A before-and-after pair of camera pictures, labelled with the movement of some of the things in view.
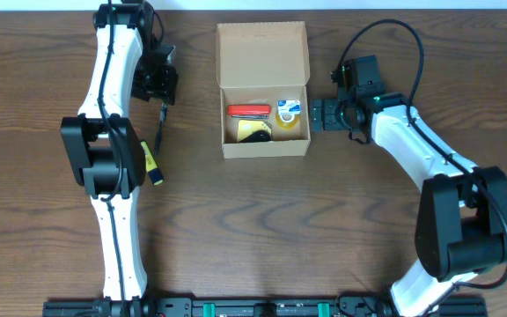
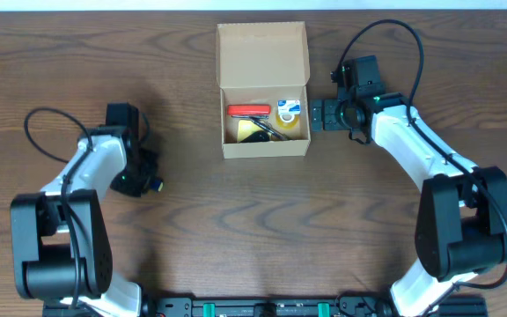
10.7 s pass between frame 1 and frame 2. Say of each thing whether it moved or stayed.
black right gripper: stayed
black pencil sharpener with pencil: stayed
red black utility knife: stayed
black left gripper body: moved
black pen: moved
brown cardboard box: stayed
